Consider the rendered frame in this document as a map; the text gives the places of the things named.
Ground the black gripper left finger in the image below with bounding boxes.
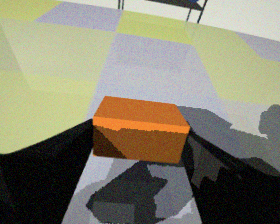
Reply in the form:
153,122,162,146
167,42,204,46
0,118,93,224

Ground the orange block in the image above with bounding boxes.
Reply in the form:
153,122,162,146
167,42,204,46
92,96,190,163

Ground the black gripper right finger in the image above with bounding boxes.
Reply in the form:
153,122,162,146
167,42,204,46
181,130,280,224

